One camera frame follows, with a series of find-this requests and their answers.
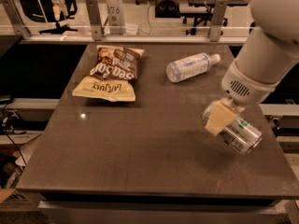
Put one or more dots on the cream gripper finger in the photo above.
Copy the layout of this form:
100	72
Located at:
220	116

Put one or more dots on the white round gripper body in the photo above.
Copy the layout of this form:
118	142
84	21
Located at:
246	85

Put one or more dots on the white green 7up can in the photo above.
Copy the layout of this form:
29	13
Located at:
241	136

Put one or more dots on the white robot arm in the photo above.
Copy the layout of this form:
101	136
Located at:
268	55

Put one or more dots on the clear plastic water bottle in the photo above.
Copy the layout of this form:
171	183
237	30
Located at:
191	66

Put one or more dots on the black desk in background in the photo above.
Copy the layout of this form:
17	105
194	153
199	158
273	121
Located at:
205	17

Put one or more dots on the black box with circles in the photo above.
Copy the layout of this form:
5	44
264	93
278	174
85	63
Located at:
167	9

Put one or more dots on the brown yellow chip bag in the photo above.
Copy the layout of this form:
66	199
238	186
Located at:
113	76

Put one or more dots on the white numbered pillar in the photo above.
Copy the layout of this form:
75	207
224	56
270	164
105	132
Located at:
116	20

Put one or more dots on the cardboard box lower left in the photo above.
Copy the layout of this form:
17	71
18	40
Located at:
12	200

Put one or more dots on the right metal bracket post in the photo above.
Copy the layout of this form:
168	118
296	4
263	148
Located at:
217	19

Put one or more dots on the metal bracket post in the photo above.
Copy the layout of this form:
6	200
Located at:
95	19
217	19
14	16

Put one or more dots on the middle metal bracket post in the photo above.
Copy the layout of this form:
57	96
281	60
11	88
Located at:
95	19

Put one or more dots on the left metal bracket post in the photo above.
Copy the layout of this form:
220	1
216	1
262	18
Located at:
14	16

